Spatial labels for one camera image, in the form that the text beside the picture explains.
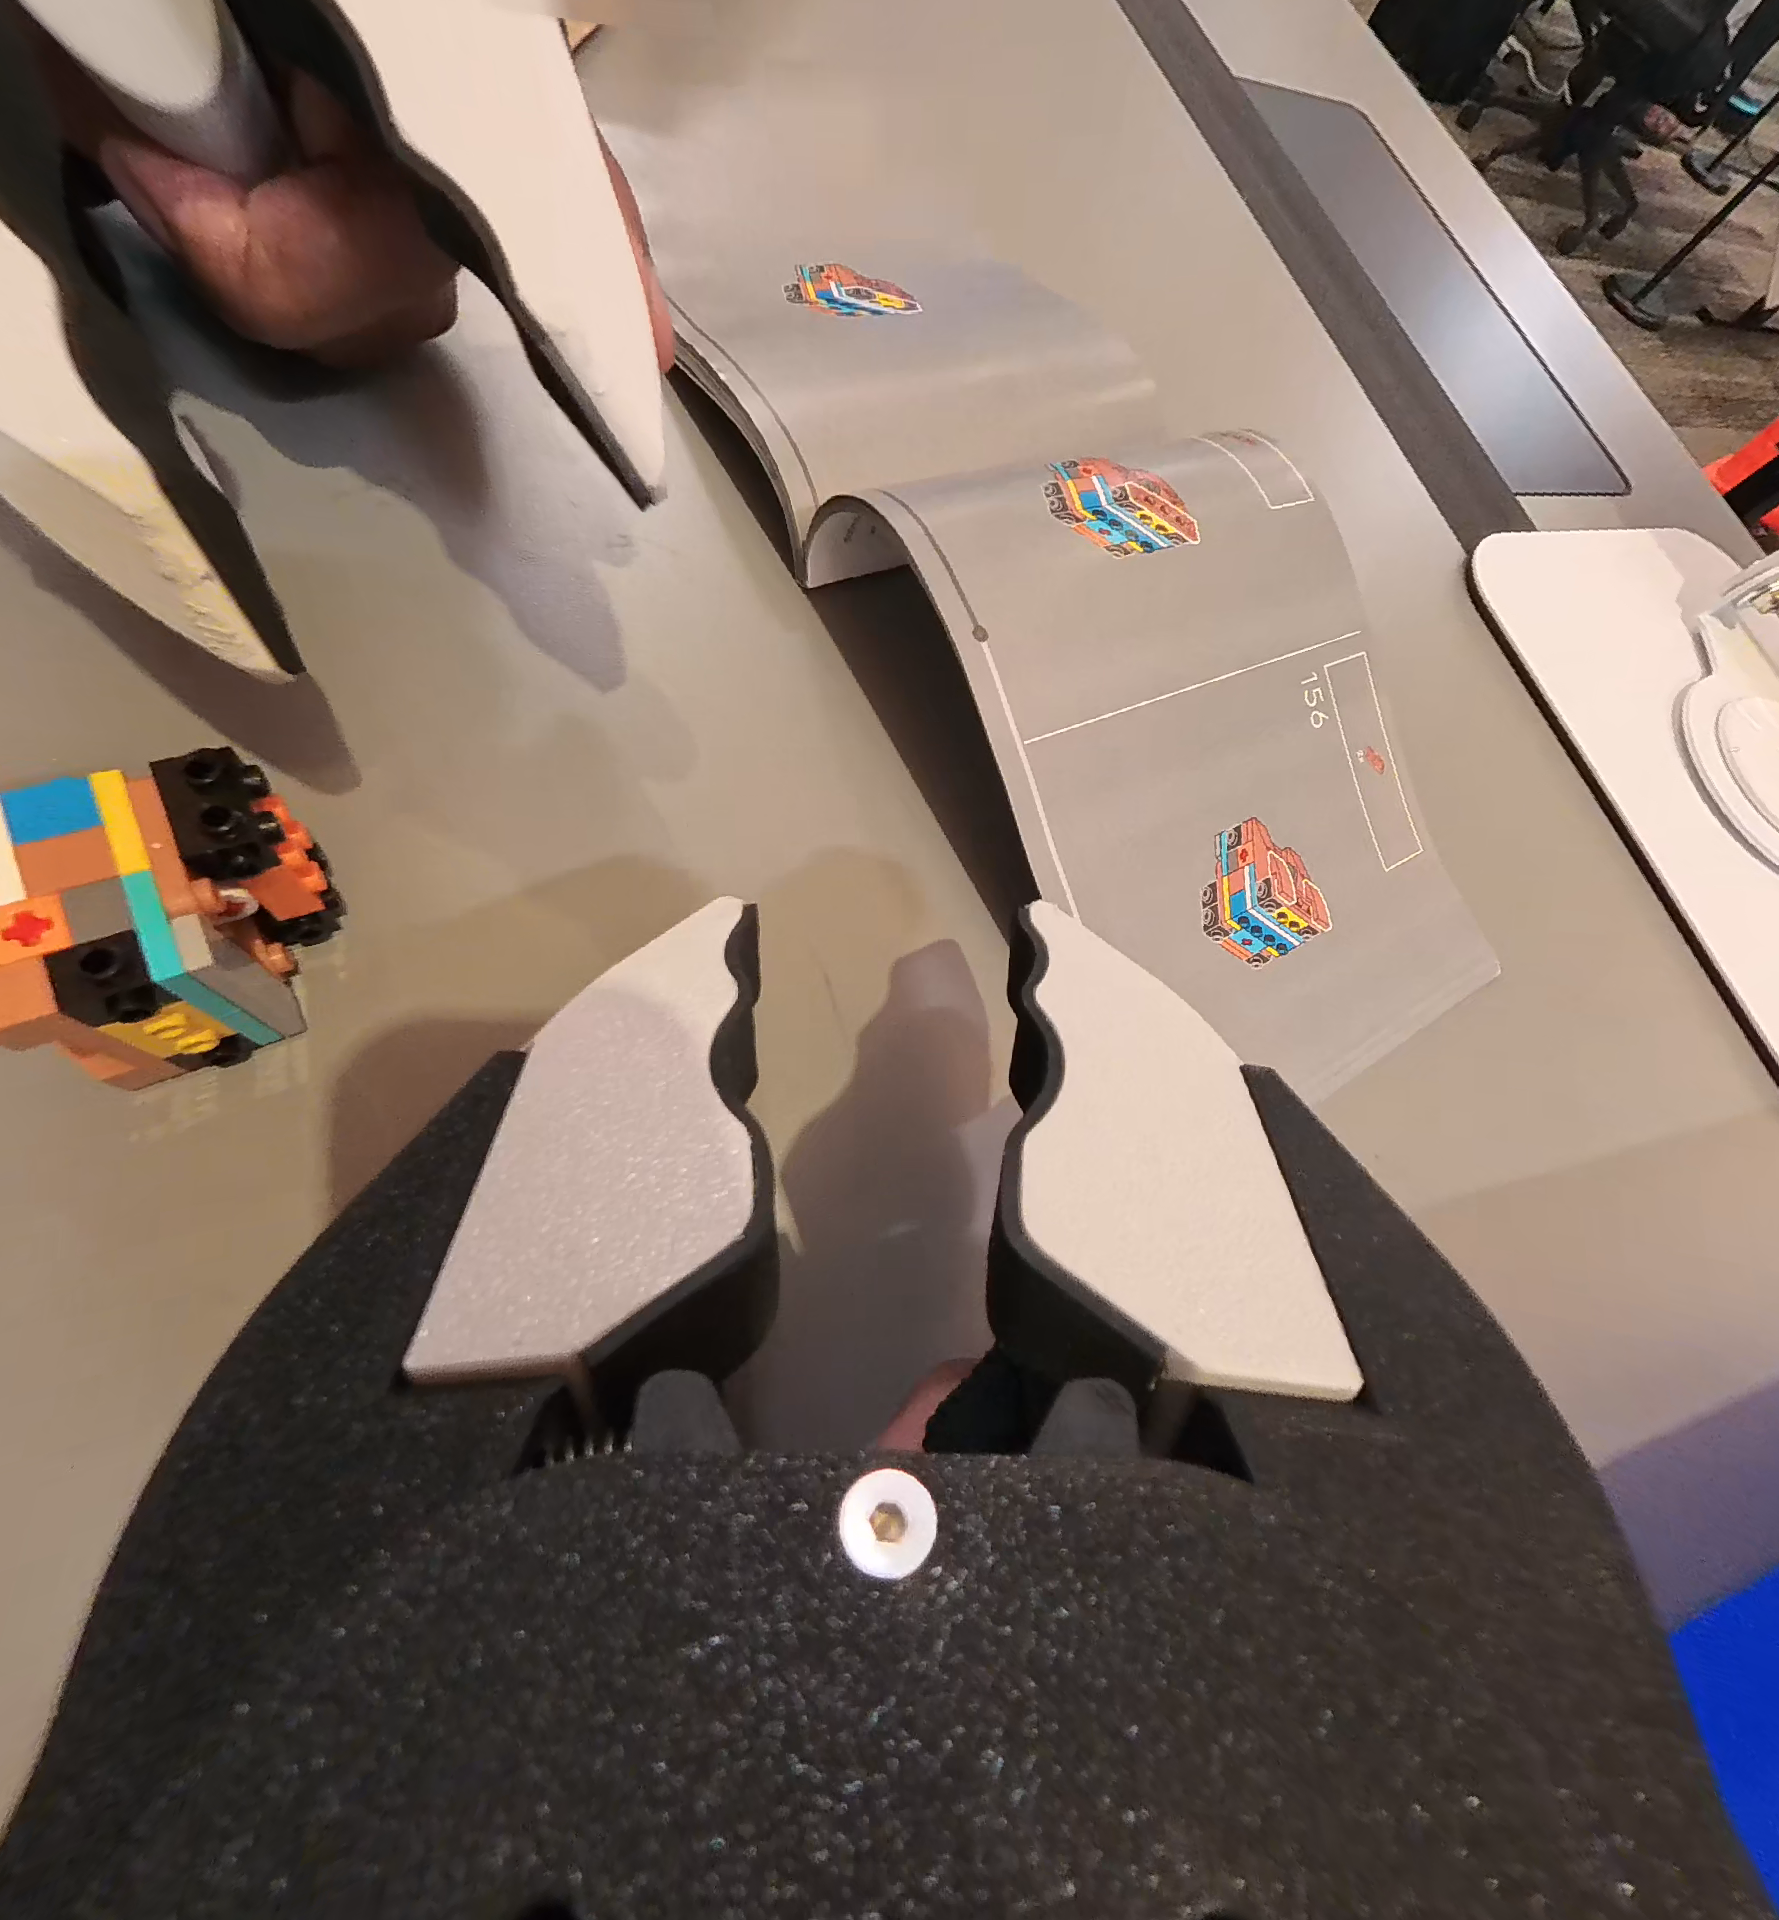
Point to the brown teal toy brick model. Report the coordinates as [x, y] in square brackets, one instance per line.
[63, 930]

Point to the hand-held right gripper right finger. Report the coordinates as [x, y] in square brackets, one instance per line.
[1175, 1199]

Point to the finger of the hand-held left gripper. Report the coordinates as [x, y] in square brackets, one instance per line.
[530, 165]
[63, 480]

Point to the black office chair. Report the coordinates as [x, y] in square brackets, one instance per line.
[1579, 91]

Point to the white desk stand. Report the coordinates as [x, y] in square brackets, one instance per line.
[1623, 675]

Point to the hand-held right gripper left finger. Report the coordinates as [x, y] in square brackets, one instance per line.
[604, 1199]

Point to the grey desk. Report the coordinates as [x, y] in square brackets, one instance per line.
[530, 719]

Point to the grey instruction booklet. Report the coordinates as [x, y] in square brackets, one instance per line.
[1130, 675]

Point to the person's left hand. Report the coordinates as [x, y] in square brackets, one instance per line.
[275, 255]

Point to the blue storage bin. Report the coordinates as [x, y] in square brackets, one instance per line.
[1774, 1726]

